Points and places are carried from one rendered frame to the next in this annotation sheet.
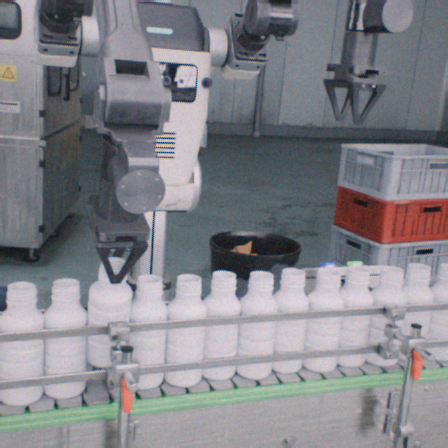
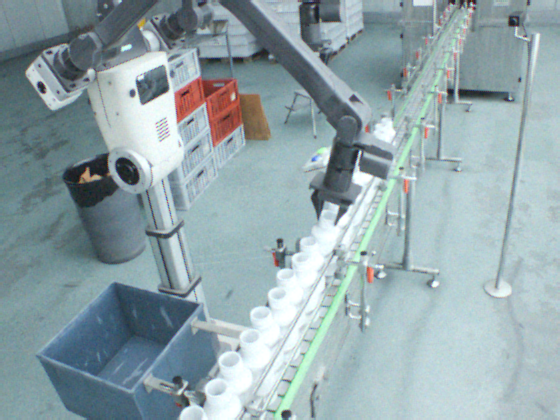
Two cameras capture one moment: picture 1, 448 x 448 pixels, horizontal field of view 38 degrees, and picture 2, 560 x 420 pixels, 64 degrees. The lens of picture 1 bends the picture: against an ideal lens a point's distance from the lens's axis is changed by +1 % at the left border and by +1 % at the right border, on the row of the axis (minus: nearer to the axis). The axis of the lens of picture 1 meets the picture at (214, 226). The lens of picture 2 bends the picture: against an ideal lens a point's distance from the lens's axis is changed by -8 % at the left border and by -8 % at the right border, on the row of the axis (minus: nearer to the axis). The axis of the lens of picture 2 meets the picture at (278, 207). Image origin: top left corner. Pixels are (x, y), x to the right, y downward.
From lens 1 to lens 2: 0.89 m
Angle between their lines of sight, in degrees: 42
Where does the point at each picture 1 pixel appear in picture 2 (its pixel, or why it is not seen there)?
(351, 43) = (312, 30)
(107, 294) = (332, 233)
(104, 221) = (343, 193)
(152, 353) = not seen: hidden behind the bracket
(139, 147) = (381, 144)
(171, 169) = (170, 143)
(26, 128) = not seen: outside the picture
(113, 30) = (331, 81)
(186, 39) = (139, 47)
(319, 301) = (364, 179)
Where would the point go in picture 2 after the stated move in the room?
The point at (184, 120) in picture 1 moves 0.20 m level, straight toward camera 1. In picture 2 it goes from (168, 105) to (211, 113)
